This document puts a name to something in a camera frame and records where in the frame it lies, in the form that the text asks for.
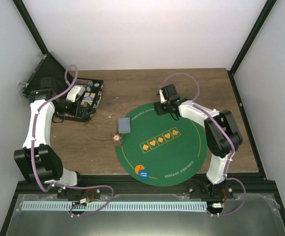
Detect poker chip stack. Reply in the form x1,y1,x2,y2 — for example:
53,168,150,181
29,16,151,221
113,133,123,148

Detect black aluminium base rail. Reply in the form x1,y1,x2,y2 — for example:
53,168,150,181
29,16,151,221
17,174,278,200

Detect boxed card deck in case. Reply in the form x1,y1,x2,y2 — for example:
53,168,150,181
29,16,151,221
81,92,96,106

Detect blue small blind button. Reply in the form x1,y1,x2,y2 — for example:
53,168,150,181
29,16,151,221
138,169,149,180

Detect orange big blind button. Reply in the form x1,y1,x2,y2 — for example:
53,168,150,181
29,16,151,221
135,164,145,174

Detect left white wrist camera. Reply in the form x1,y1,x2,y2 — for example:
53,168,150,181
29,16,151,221
66,85,86,102

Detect light blue slotted cable duct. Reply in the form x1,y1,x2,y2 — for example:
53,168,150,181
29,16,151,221
21,201,207,212

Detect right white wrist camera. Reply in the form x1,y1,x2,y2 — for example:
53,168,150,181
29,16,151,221
159,89,167,104

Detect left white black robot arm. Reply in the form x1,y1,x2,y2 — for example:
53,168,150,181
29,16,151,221
14,77,95,199

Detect black poker chip case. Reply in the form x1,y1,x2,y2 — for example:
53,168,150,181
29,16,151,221
21,53,104,124

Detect round green poker mat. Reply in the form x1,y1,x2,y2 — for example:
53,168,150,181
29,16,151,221
115,103,208,186

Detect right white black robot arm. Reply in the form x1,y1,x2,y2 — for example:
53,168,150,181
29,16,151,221
154,84,243,198

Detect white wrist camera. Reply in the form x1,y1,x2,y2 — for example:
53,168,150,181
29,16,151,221
66,85,86,102
159,89,167,104

